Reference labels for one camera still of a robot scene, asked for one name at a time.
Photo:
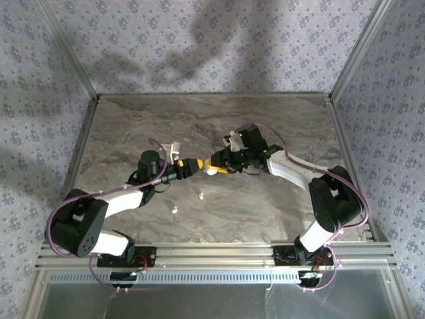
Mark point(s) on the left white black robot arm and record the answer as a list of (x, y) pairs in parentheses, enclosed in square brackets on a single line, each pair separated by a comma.
[(116, 204)]

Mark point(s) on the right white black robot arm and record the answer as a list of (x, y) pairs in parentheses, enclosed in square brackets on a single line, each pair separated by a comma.
[(289, 172)]

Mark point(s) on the wide aluminium mounting extrusion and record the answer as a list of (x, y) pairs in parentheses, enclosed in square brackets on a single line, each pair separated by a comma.
[(216, 254)]

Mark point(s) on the small black electronics board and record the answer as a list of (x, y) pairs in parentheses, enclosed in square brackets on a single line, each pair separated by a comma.
[(123, 276), (308, 276)]

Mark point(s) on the shiny metal sheet panel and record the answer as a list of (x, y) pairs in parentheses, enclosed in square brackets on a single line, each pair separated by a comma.
[(199, 302)]

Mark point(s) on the aluminium table edge rail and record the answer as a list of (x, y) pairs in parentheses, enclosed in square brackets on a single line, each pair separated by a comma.
[(83, 139), (216, 95), (347, 149)]

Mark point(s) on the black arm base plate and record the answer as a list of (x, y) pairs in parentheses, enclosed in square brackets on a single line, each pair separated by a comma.
[(151, 256), (280, 257)]

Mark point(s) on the aluminium upright frame post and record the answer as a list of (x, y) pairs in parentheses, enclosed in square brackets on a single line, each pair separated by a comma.
[(69, 50), (360, 50)]

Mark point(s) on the aluminium frame leg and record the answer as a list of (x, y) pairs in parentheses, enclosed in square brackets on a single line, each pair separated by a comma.
[(400, 292), (34, 299)]

